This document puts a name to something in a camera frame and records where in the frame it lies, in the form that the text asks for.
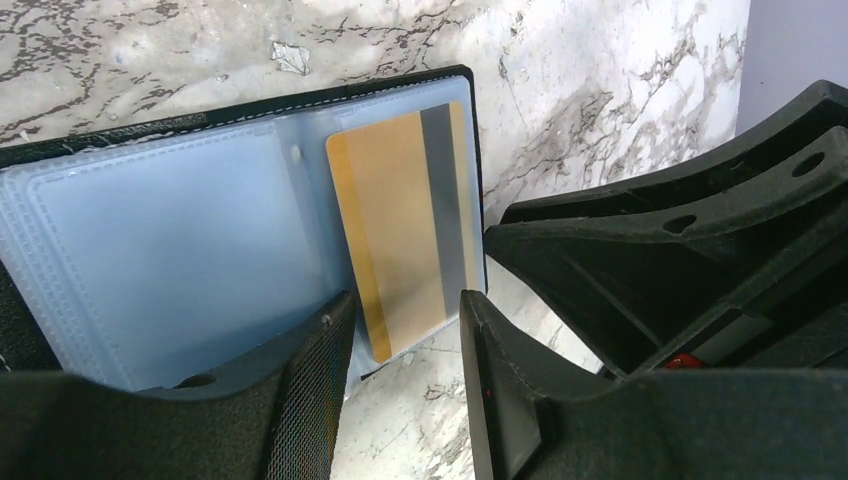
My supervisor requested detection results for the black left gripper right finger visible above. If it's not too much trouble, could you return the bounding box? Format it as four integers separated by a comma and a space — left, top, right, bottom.
460, 290, 847, 479

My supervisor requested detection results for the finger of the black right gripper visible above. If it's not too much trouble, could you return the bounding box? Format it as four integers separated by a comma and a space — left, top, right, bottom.
484, 80, 847, 377

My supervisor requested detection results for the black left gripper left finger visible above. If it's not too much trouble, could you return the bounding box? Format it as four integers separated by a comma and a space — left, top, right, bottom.
1, 292, 356, 479

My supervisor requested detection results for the black card holder wallet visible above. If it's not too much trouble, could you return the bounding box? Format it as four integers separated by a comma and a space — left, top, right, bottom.
1, 65, 483, 392

